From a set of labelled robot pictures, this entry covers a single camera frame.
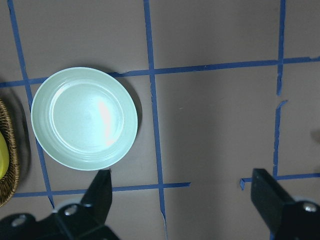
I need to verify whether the light green plate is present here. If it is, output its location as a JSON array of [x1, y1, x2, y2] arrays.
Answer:
[[30, 67, 138, 171]]

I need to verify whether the brown wicker basket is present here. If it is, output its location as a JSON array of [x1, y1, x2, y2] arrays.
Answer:
[[0, 100, 21, 207]]

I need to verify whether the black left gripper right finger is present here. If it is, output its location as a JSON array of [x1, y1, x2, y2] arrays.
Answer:
[[250, 168, 296, 233]]

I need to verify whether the yellow banana bunch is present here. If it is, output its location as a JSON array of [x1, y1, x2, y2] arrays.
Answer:
[[0, 133, 10, 179]]

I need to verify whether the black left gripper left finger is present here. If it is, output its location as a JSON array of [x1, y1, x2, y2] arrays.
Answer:
[[80, 169, 112, 224]]

